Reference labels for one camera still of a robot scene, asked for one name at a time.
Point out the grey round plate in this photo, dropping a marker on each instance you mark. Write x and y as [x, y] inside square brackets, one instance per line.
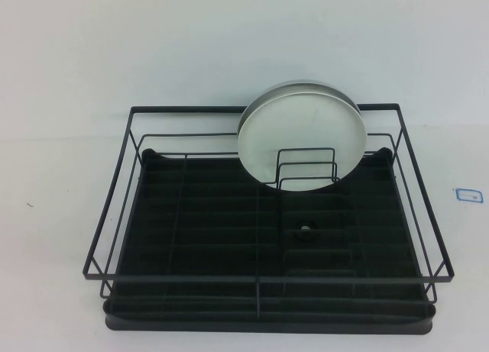
[302, 85]

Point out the white round plate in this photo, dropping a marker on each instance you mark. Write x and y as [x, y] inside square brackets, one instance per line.
[305, 126]

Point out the blue outlined white label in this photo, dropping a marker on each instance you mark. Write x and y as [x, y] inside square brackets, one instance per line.
[469, 195]

